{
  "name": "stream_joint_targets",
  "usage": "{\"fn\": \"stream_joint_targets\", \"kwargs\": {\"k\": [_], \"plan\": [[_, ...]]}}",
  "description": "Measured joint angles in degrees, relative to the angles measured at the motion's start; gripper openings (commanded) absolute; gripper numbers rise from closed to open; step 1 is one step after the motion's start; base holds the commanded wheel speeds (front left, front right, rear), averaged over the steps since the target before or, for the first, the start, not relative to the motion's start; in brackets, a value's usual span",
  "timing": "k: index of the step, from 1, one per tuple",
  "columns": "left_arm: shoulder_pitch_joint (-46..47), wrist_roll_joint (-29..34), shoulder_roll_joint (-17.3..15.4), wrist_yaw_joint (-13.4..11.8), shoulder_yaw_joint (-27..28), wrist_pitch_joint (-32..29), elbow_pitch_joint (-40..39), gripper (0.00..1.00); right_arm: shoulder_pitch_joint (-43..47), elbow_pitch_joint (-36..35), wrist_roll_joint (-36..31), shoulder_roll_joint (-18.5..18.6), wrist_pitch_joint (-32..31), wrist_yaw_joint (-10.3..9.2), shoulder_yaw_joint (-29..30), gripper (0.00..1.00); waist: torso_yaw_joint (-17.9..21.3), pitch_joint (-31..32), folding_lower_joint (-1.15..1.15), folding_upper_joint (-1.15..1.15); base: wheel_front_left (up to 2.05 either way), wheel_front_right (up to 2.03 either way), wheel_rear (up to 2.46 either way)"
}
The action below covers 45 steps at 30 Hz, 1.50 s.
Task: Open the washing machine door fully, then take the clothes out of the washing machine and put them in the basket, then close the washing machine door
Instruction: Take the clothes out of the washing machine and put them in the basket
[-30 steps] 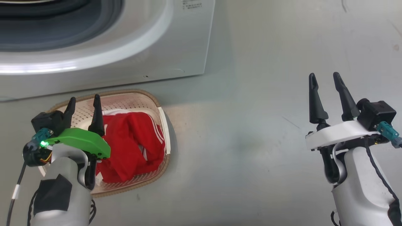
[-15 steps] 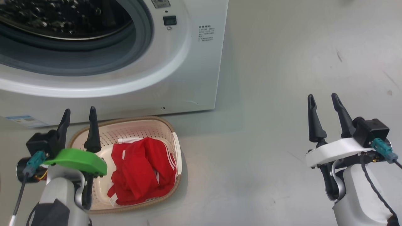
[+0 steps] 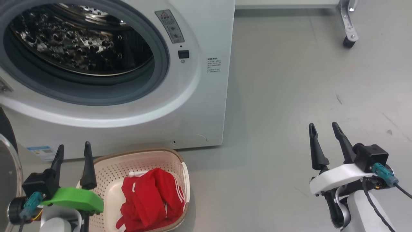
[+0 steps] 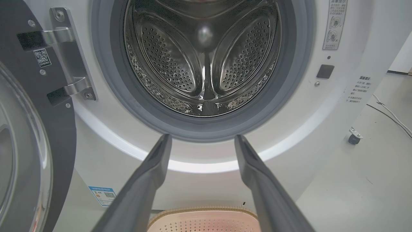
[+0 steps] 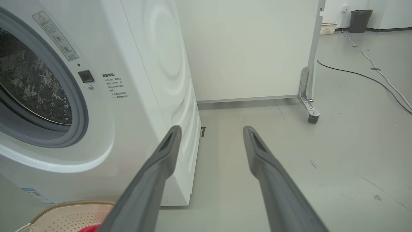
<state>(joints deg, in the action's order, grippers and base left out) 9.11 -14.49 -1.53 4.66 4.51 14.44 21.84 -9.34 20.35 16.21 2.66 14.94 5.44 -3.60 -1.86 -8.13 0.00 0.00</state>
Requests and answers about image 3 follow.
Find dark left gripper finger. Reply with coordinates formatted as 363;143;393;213
79;141;98;190
50;144;65;189

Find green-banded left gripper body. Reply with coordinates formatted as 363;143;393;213
40;187;105;232

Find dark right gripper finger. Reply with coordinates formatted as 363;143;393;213
308;122;330;171
332;121;357;165

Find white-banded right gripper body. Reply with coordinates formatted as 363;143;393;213
309;163;376;230

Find black glass washing machine door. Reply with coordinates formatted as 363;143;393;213
0;107;23;232

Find red garment with white stripes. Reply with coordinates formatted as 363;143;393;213
116;168;186;232

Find cream perforated laundry basket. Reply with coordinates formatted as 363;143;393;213
76;148;191;232

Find white front-load washing machine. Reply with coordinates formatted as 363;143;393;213
0;0;236;160

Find blue energy label sticker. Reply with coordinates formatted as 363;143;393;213
27;146;57;161

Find white filter access cover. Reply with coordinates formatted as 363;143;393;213
171;134;207;149

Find stainless steel washer drum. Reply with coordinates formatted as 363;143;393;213
9;3;154;77

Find small printed text label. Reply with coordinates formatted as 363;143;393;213
207;57;222;73

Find white furniture base panel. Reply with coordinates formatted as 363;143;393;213
235;0;342;9

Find grey warning sticker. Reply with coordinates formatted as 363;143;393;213
155;9;185;44

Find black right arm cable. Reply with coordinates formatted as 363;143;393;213
362;177;397;232

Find teal-plug left camera cable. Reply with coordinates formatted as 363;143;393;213
18;192;44;232

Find teal-plug camera cable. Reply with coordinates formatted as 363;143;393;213
18;192;44;232
372;163;412;199

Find teal-plug right camera cable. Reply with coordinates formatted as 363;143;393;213
372;163;412;199

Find metal frame leg with caster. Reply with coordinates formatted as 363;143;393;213
336;0;359;49

